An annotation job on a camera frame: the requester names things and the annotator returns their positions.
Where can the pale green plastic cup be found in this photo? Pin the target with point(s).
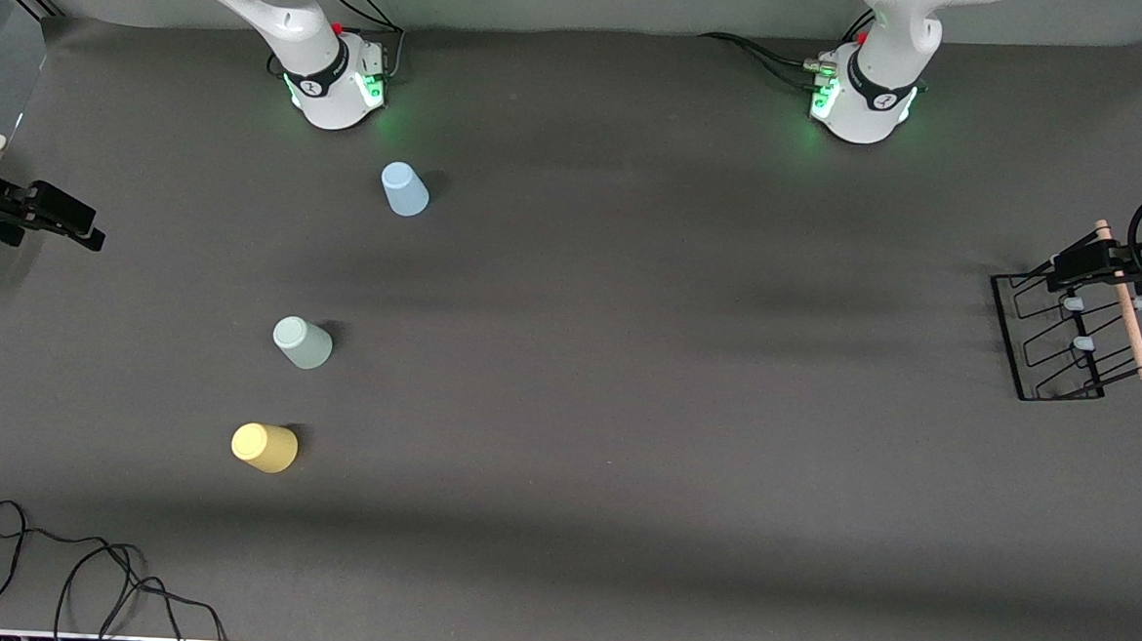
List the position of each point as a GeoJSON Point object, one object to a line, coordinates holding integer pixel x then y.
{"type": "Point", "coordinates": [304, 344]}

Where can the yellow plastic cup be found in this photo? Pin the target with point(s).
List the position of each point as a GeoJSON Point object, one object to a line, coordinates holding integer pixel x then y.
{"type": "Point", "coordinates": [266, 448]}

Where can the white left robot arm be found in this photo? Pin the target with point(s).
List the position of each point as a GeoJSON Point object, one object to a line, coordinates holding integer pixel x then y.
{"type": "Point", "coordinates": [888, 44]}

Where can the light blue plastic cup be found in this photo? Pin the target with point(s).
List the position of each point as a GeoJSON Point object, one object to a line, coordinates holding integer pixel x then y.
{"type": "Point", "coordinates": [405, 193]}

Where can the dark grey table mat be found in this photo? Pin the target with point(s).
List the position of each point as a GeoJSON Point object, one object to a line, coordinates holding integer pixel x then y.
{"type": "Point", "coordinates": [620, 509]}

